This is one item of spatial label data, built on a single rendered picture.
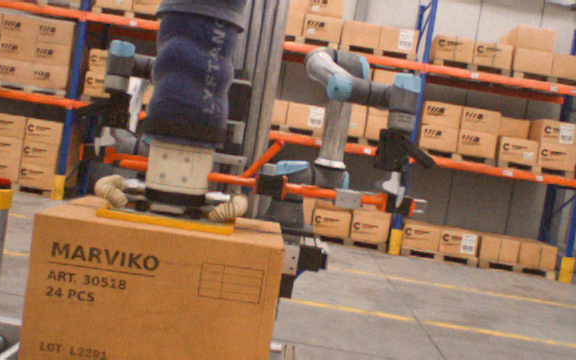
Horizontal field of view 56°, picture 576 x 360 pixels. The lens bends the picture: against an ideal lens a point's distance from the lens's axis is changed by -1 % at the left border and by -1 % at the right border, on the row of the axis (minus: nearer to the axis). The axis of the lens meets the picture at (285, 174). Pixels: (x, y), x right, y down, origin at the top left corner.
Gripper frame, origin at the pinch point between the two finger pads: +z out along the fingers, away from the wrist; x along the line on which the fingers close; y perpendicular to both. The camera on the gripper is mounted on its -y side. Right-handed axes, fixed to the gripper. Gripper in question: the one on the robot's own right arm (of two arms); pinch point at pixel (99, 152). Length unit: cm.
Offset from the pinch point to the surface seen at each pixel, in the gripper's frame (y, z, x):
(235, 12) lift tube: 38, -43, -32
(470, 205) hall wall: 442, 31, 782
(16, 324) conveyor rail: -20, 61, 4
